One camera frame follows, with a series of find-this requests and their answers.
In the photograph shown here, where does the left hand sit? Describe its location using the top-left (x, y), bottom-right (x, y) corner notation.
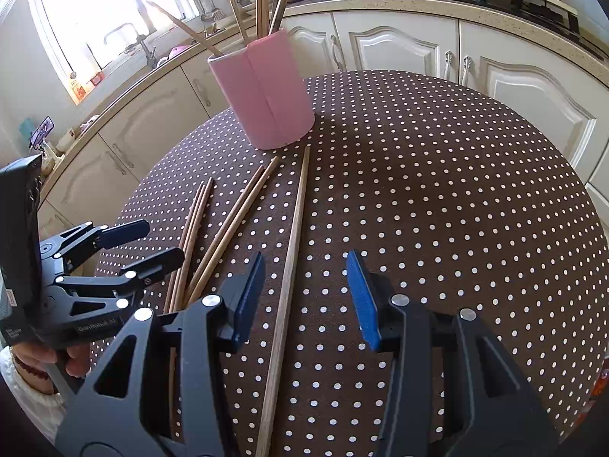
top-left (10, 342), bottom-right (91, 395)

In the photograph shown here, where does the phone on stand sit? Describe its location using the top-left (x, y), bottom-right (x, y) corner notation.
top-left (29, 116), bottom-right (55, 150)

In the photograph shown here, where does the chrome sink faucet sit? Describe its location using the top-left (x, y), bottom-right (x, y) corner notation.
top-left (103, 23), bottom-right (159, 70)

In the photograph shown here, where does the red bowl in sink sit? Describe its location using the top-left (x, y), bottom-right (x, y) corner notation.
top-left (168, 45), bottom-right (190, 59)

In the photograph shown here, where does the brown polka dot tablecloth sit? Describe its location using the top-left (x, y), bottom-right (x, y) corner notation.
top-left (92, 69), bottom-right (609, 457)

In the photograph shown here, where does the pink cylindrical utensil holder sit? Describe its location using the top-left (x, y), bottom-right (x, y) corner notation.
top-left (207, 30), bottom-right (315, 150)

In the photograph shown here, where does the window with frame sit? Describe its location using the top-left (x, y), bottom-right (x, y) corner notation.
top-left (28, 0), bottom-right (200, 104)

